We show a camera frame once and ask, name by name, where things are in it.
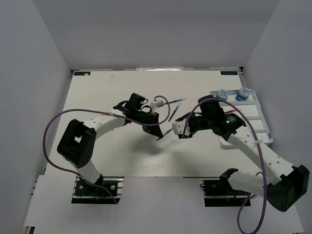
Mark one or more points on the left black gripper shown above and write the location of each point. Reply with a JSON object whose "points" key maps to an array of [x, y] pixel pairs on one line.
{"points": [[154, 130]]}

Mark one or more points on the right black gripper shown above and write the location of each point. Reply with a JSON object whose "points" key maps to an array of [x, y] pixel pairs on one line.
{"points": [[192, 131]]}

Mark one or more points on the blue ink jar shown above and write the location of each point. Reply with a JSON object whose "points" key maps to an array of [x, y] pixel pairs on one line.
{"points": [[243, 94], [222, 94]]}

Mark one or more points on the purple gel pen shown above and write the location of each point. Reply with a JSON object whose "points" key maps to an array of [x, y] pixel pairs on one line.
{"points": [[174, 112]]}

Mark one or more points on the blue gel pen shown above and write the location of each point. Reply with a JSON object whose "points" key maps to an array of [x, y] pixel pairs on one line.
{"points": [[176, 100]]}

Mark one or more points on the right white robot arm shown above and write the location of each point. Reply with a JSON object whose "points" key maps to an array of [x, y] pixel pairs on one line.
{"points": [[281, 184]]}

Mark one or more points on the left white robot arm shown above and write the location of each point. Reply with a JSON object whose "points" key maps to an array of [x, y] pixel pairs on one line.
{"points": [[78, 141]]}

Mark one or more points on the white divided organizer tray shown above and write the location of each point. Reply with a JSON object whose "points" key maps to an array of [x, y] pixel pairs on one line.
{"points": [[252, 110]]}

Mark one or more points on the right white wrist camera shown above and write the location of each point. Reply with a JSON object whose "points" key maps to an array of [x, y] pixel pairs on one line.
{"points": [[181, 128]]}

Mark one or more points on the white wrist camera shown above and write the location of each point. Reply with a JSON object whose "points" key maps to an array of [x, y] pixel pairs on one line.
{"points": [[156, 104], [181, 128]]}

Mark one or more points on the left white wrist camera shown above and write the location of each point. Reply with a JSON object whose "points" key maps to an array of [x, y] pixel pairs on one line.
{"points": [[156, 104]]}

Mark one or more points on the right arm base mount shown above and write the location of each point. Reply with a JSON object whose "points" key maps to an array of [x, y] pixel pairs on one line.
{"points": [[218, 195]]}

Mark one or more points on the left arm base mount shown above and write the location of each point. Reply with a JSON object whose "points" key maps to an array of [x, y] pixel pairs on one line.
{"points": [[86, 194]]}

